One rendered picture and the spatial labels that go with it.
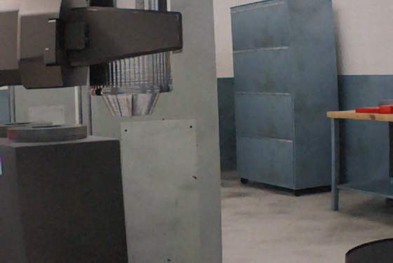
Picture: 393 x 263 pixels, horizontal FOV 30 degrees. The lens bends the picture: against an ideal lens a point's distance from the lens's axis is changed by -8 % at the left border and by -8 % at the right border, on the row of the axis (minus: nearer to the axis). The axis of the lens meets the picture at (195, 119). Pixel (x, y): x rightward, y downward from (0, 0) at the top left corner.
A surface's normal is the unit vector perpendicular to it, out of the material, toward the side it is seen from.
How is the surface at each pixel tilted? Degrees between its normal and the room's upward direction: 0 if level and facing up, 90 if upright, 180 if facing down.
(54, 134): 90
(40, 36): 90
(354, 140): 90
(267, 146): 90
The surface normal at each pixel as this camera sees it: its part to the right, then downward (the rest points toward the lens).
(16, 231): -0.84, 0.06
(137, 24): 0.00, 0.06
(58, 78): 0.02, 0.74
